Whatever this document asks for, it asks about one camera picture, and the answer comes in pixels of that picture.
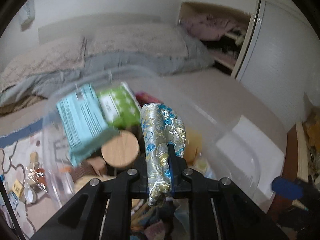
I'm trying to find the blue floral brocade pouch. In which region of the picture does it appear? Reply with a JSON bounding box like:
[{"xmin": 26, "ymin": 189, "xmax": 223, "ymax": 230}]
[{"xmin": 140, "ymin": 103, "xmax": 186, "ymax": 206}]

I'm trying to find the yellow tissue pack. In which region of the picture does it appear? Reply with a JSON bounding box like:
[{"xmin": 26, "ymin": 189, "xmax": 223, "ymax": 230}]
[{"xmin": 11, "ymin": 179, "xmax": 24, "ymax": 199}]

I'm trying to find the round wooden lid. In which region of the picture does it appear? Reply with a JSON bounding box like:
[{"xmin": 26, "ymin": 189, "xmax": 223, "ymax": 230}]
[{"xmin": 101, "ymin": 130, "xmax": 139, "ymax": 169}]

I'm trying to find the light blue paper box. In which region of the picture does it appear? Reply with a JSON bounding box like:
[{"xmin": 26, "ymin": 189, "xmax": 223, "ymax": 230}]
[{"xmin": 56, "ymin": 84, "xmax": 119, "ymax": 167}]

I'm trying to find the clear plastic storage bin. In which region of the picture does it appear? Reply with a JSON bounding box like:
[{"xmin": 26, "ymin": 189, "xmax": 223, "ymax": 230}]
[{"xmin": 41, "ymin": 64, "xmax": 287, "ymax": 240}]

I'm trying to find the grey beige quilt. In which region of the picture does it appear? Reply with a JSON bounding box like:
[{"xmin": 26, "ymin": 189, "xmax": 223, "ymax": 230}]
[{"xmin": 1, "ymin": 23, "xmax": 213, "ymax": 107}]

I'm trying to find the wall air conditioner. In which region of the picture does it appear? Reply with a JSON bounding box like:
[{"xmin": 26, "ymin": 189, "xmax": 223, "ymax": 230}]
[{"xmin": 18, "ymin": 0, "xmax": 35, "ymax": 31}]

